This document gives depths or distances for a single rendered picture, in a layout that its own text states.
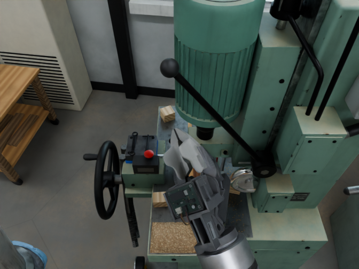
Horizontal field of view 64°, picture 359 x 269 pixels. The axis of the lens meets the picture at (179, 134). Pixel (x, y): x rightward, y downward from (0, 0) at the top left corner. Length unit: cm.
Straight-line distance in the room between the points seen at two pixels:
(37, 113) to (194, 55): 194
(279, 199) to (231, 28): 47
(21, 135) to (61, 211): 61
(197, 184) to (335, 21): 35
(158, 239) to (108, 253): 103
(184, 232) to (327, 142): 45
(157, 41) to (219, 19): 174
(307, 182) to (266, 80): 41
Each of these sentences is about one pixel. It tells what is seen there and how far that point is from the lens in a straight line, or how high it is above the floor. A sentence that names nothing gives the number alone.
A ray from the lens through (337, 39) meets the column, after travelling 60.
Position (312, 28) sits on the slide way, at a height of 146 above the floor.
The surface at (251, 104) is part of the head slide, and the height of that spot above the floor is 127.
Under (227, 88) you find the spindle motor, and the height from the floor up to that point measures 132.
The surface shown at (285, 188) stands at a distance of 80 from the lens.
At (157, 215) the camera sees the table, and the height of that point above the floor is 90.
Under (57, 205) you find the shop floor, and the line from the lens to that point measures 209.
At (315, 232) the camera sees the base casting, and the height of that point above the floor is 80.
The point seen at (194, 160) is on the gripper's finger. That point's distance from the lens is 50.
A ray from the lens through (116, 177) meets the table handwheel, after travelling 109.
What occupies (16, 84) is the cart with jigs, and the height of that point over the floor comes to 53.
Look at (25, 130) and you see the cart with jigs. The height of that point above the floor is 20.
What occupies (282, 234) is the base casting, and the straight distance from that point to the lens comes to 106.
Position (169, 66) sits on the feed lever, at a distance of 51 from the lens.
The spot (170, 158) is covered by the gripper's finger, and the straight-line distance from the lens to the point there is 52.
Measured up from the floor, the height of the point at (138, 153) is 100.
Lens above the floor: 174
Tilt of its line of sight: 50 degrees down
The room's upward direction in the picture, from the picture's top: straight up
